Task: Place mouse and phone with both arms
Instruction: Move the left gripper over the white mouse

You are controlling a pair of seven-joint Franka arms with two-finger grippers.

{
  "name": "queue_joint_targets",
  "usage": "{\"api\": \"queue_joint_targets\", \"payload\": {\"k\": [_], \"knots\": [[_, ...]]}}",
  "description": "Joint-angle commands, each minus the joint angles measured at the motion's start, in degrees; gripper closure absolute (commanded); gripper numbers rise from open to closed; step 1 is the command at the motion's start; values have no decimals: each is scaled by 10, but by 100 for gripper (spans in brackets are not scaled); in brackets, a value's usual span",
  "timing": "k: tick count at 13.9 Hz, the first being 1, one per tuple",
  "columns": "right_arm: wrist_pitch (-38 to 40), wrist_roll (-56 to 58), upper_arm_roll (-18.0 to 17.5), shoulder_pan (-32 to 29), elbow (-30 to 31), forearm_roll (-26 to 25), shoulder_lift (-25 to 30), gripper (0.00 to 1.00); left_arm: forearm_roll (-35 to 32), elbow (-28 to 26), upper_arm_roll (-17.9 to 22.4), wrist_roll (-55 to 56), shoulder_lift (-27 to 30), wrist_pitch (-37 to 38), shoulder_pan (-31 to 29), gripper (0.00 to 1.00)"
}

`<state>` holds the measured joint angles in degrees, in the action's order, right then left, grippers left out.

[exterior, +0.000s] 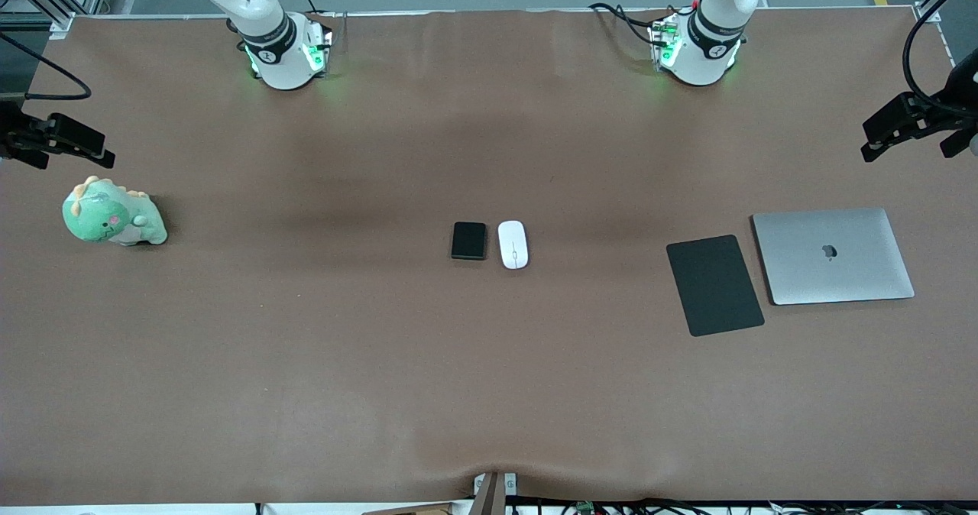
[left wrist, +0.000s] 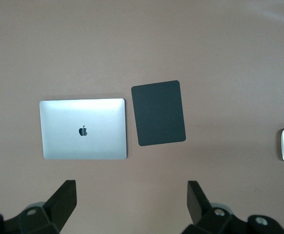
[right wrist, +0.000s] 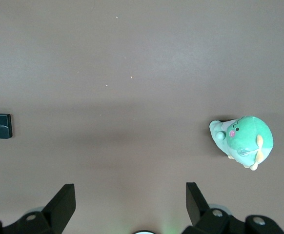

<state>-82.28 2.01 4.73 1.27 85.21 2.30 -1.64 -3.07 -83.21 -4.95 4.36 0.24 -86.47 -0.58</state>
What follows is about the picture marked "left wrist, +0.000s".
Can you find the black rectangular mouse pad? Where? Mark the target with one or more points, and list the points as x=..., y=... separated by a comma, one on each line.
x=157, y=113

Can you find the brown felt table cover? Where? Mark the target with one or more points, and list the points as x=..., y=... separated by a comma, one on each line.
x=142, y=44

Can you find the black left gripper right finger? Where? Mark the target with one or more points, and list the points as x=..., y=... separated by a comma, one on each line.
x=205, y=217

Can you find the silver closed Apple laptop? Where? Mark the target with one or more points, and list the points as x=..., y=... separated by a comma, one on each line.
x=83, y=146

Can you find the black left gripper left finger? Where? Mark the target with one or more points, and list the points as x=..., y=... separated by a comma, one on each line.
x=56, y=207

